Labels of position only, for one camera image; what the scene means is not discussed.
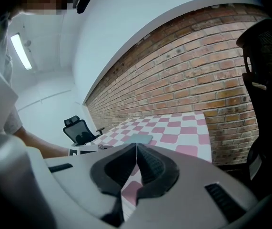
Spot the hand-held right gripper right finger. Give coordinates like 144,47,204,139
126,143,260,229

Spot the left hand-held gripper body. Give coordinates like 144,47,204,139
68,144,114,157

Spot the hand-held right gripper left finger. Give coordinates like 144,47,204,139
30,142,137,229

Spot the grey item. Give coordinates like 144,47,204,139
123,134,154,145

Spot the person's left forearm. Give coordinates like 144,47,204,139
13,127,71,159

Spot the black mesh office chair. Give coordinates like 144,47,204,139
63,115,105,147
235,17,272,201

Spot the table with checkered cloth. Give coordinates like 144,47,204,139
91,111,213,222

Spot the person's grey sweatshirt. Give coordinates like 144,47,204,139
0,10,24,135

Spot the long ceiling light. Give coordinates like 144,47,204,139
10,32,33,71

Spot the black head-worn camera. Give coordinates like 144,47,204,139
74,0,94,15

